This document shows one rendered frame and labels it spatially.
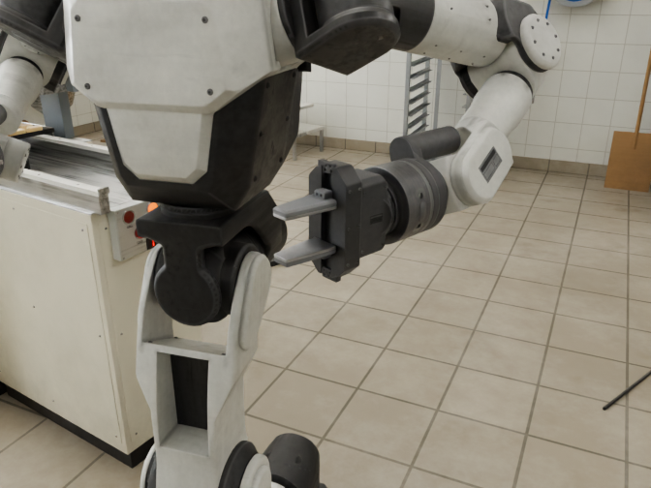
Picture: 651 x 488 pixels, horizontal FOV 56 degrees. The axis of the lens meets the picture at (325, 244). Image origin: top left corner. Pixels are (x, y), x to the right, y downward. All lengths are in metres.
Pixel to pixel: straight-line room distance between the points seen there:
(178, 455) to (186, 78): 0.56
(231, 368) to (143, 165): 0.30
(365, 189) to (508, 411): 1.74
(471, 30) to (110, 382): 1.39
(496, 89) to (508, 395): 1.64
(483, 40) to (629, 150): 4.16
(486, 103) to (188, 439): 0.66
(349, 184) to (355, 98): 5.03
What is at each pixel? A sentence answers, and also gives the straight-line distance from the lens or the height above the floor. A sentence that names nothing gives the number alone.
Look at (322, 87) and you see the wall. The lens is 5.74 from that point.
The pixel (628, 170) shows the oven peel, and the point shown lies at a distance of 5.00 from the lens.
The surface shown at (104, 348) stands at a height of 0.45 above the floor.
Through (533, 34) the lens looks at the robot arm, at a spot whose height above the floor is 1.29.
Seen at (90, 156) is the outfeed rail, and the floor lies 0.87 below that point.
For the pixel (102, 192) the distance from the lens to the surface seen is 1.57.
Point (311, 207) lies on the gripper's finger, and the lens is 0.58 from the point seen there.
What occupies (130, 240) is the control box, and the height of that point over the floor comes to 0.75.
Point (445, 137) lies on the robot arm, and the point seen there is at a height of 1.19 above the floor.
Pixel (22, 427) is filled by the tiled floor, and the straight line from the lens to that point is 2.35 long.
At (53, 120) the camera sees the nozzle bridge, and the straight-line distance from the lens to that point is 2.55.
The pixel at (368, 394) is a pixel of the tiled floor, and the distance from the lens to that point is 2.27.
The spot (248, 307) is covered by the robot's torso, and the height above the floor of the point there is 0.93.
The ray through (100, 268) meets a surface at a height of 0.69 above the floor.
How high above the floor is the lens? 1.34
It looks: 22 degrees down
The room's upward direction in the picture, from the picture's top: straight up
